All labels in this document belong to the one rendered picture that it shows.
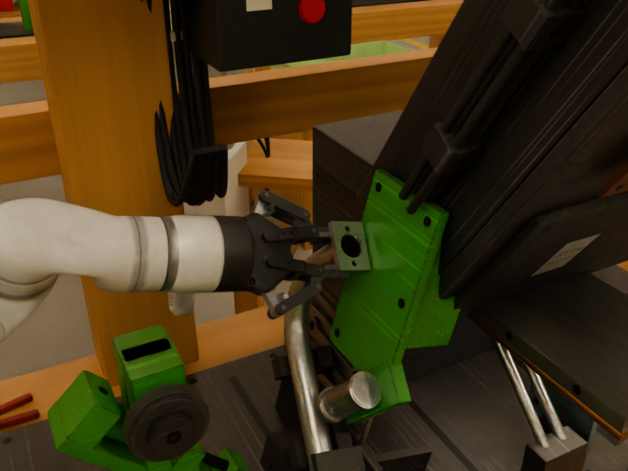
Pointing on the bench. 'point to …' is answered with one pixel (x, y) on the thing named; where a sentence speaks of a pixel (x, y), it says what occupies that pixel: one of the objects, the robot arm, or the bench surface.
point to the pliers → (18, 414)
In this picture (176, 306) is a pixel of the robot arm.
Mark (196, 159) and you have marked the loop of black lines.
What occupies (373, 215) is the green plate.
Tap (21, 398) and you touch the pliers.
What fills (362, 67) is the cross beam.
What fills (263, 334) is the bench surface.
